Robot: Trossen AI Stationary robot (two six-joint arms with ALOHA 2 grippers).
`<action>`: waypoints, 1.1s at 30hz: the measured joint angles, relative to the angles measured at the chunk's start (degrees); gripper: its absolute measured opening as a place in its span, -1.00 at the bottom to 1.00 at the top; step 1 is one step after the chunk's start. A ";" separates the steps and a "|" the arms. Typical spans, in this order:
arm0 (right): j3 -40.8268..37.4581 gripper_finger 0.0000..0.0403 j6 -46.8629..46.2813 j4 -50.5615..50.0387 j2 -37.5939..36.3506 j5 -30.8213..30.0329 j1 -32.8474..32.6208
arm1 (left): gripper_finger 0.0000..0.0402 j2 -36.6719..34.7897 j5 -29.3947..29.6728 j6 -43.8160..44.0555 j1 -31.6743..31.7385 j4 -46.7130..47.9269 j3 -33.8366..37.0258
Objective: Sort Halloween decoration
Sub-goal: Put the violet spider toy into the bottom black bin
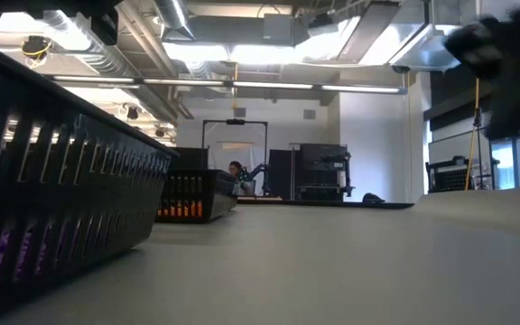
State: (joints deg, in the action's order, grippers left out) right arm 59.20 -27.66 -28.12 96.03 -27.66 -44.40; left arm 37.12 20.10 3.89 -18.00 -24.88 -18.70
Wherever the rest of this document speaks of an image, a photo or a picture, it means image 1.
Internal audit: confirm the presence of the black ceiling camera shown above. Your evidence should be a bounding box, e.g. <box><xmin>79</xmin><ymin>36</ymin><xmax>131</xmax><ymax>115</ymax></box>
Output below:
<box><xmin>19</xmin><ymin>34</ymin><xmax>54</xmax><ymax>63</ymax></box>

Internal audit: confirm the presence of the black metal table frame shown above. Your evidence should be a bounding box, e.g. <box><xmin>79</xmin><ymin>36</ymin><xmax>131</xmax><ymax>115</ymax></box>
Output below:
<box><xmin>236</xmin><ymin>191</ymin><xmax>415</xmax><ymax>210</ymax></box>

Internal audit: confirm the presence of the ceiling light strip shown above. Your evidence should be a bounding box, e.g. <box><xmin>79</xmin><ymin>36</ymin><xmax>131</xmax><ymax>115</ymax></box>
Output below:
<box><xmin>231</xmin><ymin>81</ymin><xmax>314</xmax><ymax>90</ymax></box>
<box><xmin>320</xmin><ymin>85</ymin><xmax>402</xmax><ymax>95</ymax></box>
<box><xmin>142</xmin><ymin>78</ymin><xmax>226</xmax><ymax>88</ymax></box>
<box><xmin>51</xmin><ymin>75</ymin><xmax>135</xmax><ymax>85</ymax></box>

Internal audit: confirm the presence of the dark rectangular air duct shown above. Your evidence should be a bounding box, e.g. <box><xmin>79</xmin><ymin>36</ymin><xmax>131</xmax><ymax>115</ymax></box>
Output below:
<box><xmin>162</xmin><ymin>13</ymin><xmax>311</xmax><ymax>47</ymax></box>

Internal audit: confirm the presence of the black frame stand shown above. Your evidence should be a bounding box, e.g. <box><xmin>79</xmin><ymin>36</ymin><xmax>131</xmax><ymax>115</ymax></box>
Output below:
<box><xmin>201</xmin><ymin>118</ymin><xmax>269</xmax><ymax>173</ymax></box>

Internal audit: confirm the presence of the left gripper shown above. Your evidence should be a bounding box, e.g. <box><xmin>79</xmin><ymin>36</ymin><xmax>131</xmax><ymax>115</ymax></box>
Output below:
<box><xmin>0</xmin><ymin>0</ymin><xmax>124</xmax><ymax>47</ymax></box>

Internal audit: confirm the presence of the person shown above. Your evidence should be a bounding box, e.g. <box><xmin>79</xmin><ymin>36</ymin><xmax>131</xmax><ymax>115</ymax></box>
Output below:
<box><xmin>227</xmin><ymin>160</ymin><xmax>255</xmax><ymax>197</ymax></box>

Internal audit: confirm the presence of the black mesh cart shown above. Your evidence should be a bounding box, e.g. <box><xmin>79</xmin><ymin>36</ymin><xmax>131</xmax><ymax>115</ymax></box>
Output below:
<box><xmin>424</xmin><ymin>154</ymin><xmax>472</xmax><ymax>195</ymax></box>

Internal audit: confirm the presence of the black slotted plastic basket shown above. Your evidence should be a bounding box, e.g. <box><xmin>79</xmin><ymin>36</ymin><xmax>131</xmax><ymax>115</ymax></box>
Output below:
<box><xmin>0</xmin><ymin>35</ymin><xmax>181</xmax><ymax>324</ymax></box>
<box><xmin>154</xmin><ymin>168</ymin><xmax>239</xmax><ymax>225</ymax></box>

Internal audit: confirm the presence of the silver rectangular air duct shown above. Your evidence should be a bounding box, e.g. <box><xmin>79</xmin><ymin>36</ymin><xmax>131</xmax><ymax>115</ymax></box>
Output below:
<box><xmin>335</xmin><ymin>0</ymin><xmax>451</xmax><ymax>74</ymax></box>

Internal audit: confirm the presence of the yellow pole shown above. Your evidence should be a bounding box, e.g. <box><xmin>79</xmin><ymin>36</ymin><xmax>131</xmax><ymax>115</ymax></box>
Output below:
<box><xmin>464</xmin><ymin>76</ymin><xmax>481</xmax><ymax>191</ymax></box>

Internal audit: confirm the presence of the black equipment rack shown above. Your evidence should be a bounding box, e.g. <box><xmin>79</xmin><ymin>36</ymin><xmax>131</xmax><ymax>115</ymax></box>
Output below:
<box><xmin>266</xmin><ymin>143</ymin><xmax>355</xmax><ymax>202</ymax></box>

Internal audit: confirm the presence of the round silver air duct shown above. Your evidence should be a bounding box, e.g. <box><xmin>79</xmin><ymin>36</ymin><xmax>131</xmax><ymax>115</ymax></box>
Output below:
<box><xmin>41</xmin><ymin>0</ymin><xmax>197</xmax><ymax>124</ymax></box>

